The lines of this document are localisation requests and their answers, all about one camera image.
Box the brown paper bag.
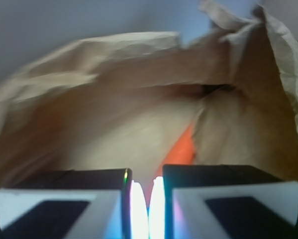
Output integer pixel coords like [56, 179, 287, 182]
[0, 0, 298, 187]

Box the orange toy carrot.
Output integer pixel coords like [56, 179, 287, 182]
[144, 123, 196, 208]

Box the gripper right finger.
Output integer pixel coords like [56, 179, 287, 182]
[149, 164, 298, 239]

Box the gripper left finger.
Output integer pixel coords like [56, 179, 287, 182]
[0, 168, 149, 239]

